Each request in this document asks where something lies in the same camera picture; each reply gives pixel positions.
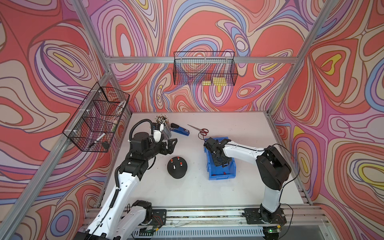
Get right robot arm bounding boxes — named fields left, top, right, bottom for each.
left=204, top=138, right=292, bottom=226

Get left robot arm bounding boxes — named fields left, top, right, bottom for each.
left=75, top=119, right=178, bottom=240

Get black round screw base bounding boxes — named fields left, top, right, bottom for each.
left=167, top=157, right=188, bottom=179

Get blue black stapler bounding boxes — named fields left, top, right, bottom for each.
left=170, top=123, right=190, bottom=136

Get metal pen cup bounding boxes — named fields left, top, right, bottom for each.
left=155, top=114, right=172, bottom=140

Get yellow sticky note pad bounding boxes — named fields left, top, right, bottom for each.
left=212, top=77, right=227, bottom=86

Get white marker in basket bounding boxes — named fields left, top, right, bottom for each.
left=88, top=133, right=106, bottom=148

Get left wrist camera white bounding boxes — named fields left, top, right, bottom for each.
left=153, top=123, right=164, bottom=143

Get red handled scissors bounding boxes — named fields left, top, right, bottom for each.
left=189, top=125, right=209, bottom=137

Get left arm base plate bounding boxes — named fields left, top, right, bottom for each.
left=125, top=208, right=168, bottom=226

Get black wire basket left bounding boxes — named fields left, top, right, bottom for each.
left=63, top=83, right=130, bottom=153

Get black wire basket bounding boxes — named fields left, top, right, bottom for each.
left=63, top=83, right=130, bottom=153
left=173, top=50, right=239, bottom=86

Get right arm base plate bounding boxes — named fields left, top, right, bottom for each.
left=242, top=208, right=287, bottom=226

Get black wire basket back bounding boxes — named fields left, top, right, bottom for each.
left=173, top=50, right=239, bottom=86

